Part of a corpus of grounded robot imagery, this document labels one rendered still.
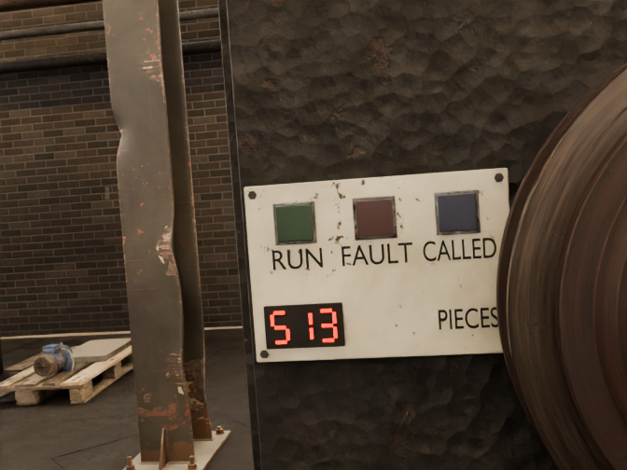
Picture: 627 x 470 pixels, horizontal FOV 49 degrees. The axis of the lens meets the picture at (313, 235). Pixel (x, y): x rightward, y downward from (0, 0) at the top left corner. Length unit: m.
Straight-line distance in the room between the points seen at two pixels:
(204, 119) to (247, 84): 6.24
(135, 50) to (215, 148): 3.62
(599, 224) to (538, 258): 0.05
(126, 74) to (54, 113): 4.21
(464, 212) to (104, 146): 6.72
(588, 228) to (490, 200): 0.16
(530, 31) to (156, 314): 2.80
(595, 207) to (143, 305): 2.94
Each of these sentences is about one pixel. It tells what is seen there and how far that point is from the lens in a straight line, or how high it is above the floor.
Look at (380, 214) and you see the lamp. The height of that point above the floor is 1.20.
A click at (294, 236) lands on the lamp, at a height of 1.19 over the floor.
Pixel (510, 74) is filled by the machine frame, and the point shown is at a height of 1.33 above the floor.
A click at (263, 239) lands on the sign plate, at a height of 1.19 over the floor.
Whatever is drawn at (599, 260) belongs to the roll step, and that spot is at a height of 1.16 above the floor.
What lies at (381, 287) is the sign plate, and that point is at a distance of 0.69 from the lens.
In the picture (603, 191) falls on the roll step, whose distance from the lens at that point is 0.56.
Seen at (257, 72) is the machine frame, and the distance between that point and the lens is 0.73.
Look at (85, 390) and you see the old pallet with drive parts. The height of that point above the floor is 0.08.
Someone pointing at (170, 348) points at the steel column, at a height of 0.57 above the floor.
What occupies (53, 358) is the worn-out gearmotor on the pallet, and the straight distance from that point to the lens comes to 5.05.
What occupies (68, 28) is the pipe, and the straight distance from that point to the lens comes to 7.06.
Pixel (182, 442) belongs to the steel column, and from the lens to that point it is 3.46.
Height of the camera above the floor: 1.22
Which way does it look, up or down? 3 degrees down
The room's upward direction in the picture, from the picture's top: 4 degrees counter-clockwise
